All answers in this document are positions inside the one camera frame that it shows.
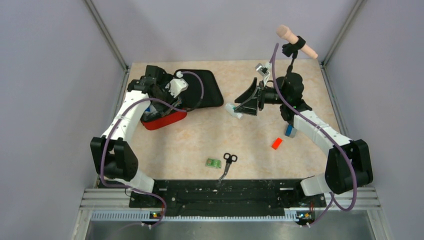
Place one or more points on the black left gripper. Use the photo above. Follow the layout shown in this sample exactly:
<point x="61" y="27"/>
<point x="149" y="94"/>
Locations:
<point x="163" y="108"/>

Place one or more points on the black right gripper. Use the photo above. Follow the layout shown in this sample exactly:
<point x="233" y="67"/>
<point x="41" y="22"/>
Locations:
<point x="250" y="106"/>

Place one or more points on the white bottle green label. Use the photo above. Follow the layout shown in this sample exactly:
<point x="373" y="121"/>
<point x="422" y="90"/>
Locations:
<point x="230" y="108"/>

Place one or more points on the red black medicine kit case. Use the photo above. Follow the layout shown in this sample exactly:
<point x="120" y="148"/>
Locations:
<point x="158" y="115"/>

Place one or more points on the black handled scissors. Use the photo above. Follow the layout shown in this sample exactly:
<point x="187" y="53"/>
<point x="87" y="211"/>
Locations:
<point x="229" y="159"/>

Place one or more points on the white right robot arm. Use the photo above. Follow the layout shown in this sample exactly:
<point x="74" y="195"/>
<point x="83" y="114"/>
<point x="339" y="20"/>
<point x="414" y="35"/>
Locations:
<point x="348" y="161"/>

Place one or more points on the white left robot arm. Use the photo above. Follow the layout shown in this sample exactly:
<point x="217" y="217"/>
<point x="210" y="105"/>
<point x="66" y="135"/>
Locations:
<point x="112" y="154"/>

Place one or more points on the orange small box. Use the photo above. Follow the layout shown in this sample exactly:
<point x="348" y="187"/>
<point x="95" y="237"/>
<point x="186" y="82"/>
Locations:
<point x="275" y="145"/>

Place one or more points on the blue grey box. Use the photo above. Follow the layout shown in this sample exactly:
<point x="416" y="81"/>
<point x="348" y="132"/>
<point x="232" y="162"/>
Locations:
<point x="290" y="131"/>

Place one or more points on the green wind oil box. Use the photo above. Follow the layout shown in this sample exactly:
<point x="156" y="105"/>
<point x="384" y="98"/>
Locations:
<point x="213" y="163"/>

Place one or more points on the beige microphone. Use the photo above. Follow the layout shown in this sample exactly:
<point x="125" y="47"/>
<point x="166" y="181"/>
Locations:
<point x="285" y="33"/>

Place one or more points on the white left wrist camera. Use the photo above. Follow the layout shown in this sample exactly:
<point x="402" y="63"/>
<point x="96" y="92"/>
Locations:
<point x="177" y="85"/>

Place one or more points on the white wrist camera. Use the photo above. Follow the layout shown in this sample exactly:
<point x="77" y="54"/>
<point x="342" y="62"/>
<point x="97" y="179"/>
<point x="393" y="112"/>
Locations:
<point x="265" y="71"/>
<point x="177" y="85"/>

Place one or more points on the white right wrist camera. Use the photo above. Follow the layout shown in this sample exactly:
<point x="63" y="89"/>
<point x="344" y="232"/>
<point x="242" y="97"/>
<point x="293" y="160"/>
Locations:
<point x="265" y="71"/>

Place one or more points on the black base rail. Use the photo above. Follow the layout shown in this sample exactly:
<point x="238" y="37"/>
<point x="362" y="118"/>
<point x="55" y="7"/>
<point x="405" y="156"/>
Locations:
<point x="233" y="197"/>

